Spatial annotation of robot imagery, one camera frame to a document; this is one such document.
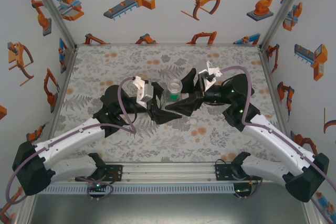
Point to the grey floral table mat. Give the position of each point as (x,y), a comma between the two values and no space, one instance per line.
(118,58)

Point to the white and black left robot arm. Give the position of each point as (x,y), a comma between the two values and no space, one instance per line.
(65,140)

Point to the aluminium back rail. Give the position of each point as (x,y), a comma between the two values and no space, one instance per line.
(168,43)

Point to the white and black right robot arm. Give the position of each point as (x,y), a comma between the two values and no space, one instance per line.
(278,142)

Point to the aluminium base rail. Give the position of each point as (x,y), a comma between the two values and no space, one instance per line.
(168,172)

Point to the aluminium side rail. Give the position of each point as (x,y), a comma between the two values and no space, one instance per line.
(65,82)
(272,85)

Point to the small circuit board green light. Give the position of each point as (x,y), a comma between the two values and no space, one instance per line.
(242,189)
(97,186)

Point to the aluminium front post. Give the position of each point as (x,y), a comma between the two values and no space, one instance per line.
(312,213)
(28,208)

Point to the aluminium corner post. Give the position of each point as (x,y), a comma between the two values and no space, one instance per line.
(286,9)
(52,11)

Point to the tall clear bottle green label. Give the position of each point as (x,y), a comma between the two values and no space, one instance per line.
(174,93)

